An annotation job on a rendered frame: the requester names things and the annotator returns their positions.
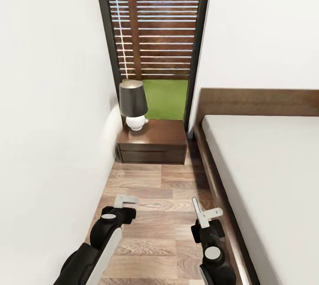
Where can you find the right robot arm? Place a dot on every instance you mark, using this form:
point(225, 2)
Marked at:
point(216, 269)

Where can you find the nightstand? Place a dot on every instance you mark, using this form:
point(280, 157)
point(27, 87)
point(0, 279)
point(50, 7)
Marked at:
point(158, 142)

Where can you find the bed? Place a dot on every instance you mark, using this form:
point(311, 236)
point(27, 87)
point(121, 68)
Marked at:
point(260, 151)

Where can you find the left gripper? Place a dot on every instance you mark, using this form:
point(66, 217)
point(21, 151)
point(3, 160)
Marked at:
point(127, 214)

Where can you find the hardback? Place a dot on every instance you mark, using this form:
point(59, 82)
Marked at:
point(198, 207)

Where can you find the fixed window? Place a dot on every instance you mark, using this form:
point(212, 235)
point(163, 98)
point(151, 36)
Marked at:
point(156, 42)

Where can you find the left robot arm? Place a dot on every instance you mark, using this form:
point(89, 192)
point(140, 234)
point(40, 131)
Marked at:
point(86, 265)

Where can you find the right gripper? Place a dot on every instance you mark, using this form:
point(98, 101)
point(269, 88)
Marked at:
point(215, 229)

